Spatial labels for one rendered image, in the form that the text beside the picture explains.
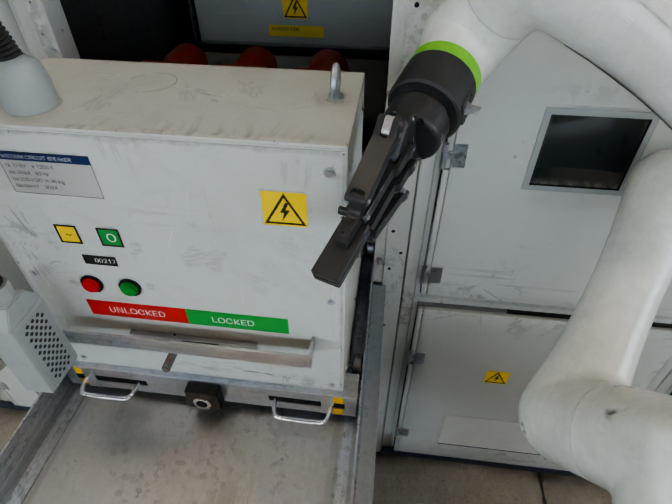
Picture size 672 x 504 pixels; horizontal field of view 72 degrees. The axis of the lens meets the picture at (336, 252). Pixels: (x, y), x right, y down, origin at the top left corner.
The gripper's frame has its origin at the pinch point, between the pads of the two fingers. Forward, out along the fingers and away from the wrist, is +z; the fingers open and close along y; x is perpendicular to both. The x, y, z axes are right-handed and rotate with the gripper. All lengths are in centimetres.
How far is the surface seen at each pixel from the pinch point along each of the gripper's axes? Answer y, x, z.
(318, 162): -2.0, 6.9, -8.3
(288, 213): 4.2, 10.5, -4.5
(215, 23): 32, 86, -71
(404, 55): 9.1, 12.0, -41.6
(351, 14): 35, 50, -87
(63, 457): 37, 43, 37
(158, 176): -1.7, 24.7, -0.3
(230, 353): 24.5, 18.6, 10.4
